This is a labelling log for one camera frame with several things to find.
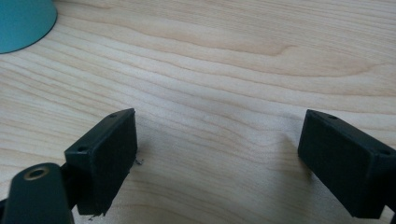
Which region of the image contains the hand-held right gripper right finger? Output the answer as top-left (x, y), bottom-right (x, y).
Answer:
top-left (297, 108), bottom-right (396, 219)

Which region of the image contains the teal cup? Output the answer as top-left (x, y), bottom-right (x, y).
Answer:
top-left (0, 0), bottom-right (59, 55)

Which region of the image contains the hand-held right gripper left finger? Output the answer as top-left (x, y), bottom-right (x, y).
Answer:
top-left (64, 107), bottom-right (139, 217)

